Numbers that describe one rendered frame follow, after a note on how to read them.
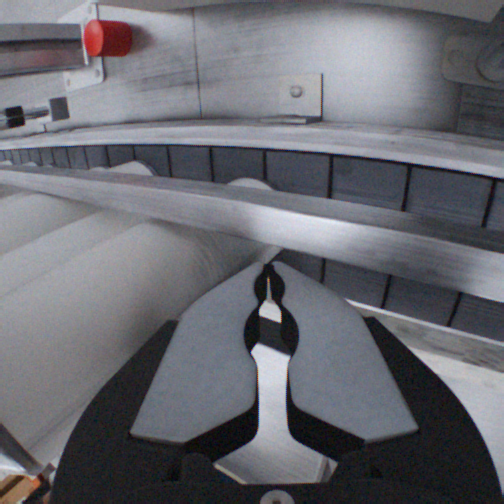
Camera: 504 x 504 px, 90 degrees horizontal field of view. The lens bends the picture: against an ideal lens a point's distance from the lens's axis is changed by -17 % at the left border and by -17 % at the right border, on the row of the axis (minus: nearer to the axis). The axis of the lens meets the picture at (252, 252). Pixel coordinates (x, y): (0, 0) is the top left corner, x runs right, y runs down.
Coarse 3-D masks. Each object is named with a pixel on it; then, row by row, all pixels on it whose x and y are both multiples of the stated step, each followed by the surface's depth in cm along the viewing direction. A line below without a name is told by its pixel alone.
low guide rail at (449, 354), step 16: (272, 304) 16; (384, 320) 14; (400, 320) 14; (400, 336) 13; (416, 336) 13; (432, 336) 13; (448, 336) 13; (464, 336) 13; (416, 352) 13; (432, 352) 12; (448, 352) 12; (464, 352) 12; (480, 352) 12; (496, 352) 12; (432, 368) 12; (448, 368) 12; (464, 368) 12; (480, 368) 11; (496, 368) 11; (480, 384) 11; (496, 384) 11
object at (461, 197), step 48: (144, 144) 26; (288, 192) 17; (336, 192) 15; (384, 192) 14; (432, 192) 13; (480, 192) 11; (336, 288) 18; (384, 288) 16; (432, 288) 14; (480, 336) 14
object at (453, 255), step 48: (48, 192) 15; (96, 192) 12; (144, 192) 10; (192, 192) 9; (240, 192) 9; (288, 240) 8; (336, 240) 7; (384, 240) 7; (432, 240) 6; (480, 240) 6; (480, 288) 6
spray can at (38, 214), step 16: (0, 208) 14; (16, 208) 14; (32, 208) 15; (48, 208) 15; (64, 208) 16; (80, 208) 17; (96, 208) 17; (0, 224) 13; (16, 224) 14; (32, 224) 14; (48, 224) 15; (64, 224) 16; (0, 240) 13; (16, 240) 13; (32, 240) 14
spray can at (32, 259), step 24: (96, 216) 15; (120, 216) 15; (144, 216) 16; (48, 240) 12; (72, 240) 13; (96, 240) 13; (0, 264) 10; (24, 264) 11; (48, 264) 11; (0, 288) 10
